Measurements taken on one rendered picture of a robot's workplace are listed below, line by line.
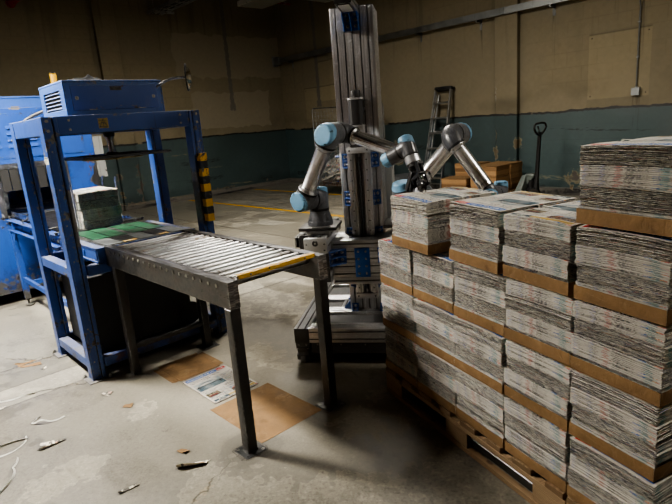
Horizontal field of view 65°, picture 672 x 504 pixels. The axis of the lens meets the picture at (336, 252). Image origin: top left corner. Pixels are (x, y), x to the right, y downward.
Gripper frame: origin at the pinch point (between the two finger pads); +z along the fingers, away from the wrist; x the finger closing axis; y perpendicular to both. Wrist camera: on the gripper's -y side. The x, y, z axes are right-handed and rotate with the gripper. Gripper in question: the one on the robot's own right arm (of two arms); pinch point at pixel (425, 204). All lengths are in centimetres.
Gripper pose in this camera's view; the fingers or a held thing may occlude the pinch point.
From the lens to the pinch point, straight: 258.5
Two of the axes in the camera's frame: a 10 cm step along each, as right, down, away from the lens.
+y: 3.4, -3.2, -8.8
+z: 2.8, 9.3, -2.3
